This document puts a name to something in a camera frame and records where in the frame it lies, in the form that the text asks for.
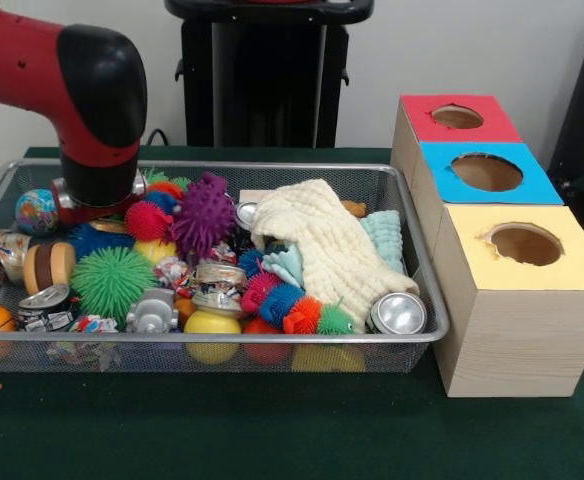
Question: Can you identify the mint green cloth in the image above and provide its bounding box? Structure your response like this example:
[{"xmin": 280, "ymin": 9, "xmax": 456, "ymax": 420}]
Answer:
[{"xmin": 262, "ymin": 209, "xmax": 406, "ymax": 288}]

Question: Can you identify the red silver soda can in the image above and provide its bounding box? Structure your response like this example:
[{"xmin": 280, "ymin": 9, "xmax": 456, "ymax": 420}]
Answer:
[{"xmin": 366, "ymin": 293, "xmax": 426, "ymax": 336}]

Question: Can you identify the wooden toy burger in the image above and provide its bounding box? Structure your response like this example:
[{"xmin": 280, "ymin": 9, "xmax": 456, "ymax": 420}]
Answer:
[{"xmin": 22, "ymin": 241, "xmax": 76, "ymax": 296}]

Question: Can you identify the bag of coloured spiky balls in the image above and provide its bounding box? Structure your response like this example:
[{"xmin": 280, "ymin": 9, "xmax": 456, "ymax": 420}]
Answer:
[{"xmin": 237, "ymin": 270, "xmax": 358, "ymax": 337}]

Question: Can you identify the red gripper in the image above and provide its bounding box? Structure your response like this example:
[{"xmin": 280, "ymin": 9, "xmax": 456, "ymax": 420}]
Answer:
[{"xmin": 52, "ymin": 188, "xmax": 149, "ymax": 227}]

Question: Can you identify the purple spiky ball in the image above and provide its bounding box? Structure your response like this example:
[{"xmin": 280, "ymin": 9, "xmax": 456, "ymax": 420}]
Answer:
[{"xmin": 170, "ymin": 173, "xmax": 237, "ymax": 259}]

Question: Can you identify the clear mesh bin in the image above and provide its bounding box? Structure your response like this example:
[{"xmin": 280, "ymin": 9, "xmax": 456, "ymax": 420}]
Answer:
[{"xmin": 0, "ymin": 158, "xmax": 450, "ymax": 374}]

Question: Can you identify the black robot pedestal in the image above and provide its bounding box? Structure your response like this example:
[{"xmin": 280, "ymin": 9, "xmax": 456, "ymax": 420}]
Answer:
[{"xmin": 165, "ymin": 0, "xmax": 375, "ymax": 149}]

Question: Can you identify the cream knitted cloth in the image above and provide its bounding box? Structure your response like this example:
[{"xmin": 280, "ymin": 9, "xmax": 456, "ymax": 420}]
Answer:
[{"xmin": 251, "ymin": 180, "xmax": 420, "ymax": 331}]

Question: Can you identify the plain green spiky ball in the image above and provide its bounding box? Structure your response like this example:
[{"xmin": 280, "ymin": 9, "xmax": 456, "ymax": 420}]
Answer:
[{"xmin": 70, "ymin": 247, "xmax": 158, "ymax": 326}]

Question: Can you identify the blue spiky ball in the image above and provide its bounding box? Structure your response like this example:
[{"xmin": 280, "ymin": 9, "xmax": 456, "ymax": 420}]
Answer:
[{"xmin": 67, "ymin": 222, "xmax": 135, "ymax": 261}]

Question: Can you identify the small globe ball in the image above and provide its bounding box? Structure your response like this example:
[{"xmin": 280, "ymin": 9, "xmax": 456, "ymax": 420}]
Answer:
[{"xmin": 14, "ymin": 189, "xmax": 61, "ymax": 237}]

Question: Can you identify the wooden box with three holes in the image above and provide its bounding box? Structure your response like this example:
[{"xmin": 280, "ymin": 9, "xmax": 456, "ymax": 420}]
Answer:
[{"xmin": 391, "ymin": 95, "xmax": 584, "ymax": 399}]

